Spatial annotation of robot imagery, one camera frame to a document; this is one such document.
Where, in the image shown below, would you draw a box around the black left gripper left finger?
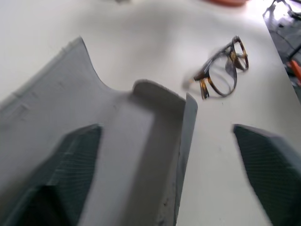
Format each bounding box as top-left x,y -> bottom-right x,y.
4,124 -> 104,226

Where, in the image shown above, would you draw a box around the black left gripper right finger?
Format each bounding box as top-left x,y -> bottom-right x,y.
233,124 -> 301,226

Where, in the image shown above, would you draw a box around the grey glasses case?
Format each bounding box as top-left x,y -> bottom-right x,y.
0,35 -> 198,226

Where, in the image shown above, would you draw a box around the tortoiseshell glasses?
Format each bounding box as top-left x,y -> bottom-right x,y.
182,35 -> 250,100

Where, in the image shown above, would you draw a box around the orange tool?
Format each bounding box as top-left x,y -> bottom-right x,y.
287,59 -> 301,87

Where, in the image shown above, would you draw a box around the orange plate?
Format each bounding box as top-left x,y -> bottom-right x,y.
206,0 -> 247,6

